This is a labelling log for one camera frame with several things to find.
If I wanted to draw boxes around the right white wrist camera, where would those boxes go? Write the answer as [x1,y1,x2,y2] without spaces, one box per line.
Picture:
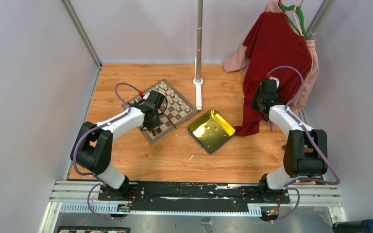
[266,73,280,89]

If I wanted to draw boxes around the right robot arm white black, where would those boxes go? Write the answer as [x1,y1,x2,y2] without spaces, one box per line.
[251,79,328,203]

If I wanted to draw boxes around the wooden folding chess board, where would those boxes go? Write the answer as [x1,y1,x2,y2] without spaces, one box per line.
[139,79,198,145]

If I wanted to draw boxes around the green clothes hanger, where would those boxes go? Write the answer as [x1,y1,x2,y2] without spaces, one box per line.
[278,0,310,40]

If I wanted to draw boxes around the pink garment on hanger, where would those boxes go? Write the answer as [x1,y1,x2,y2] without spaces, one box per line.
[222,0,319,125]

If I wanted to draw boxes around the red shirt on hanger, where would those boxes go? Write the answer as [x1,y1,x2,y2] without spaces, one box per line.
[235,12,312,136]

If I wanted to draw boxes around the grey metal stand pole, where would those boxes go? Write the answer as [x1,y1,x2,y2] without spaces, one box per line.
[193,0,203,85]

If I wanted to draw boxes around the gold metal tray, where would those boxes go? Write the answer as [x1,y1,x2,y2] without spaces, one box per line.
[187,109,236,155]

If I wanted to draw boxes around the dark blue bottle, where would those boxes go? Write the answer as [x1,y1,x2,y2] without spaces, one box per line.
[332,219,373,233]

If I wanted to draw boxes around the aluminium rail frame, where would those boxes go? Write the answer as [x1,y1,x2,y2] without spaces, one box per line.
[39,181,347,233]

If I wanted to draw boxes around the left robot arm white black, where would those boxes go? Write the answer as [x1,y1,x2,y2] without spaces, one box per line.
[70,90,168,200]

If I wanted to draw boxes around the white stand base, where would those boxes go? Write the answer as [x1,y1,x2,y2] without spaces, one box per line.
[193,78,203,110]

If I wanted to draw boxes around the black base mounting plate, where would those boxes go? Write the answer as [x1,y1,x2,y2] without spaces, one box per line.
[98,181,289,213]

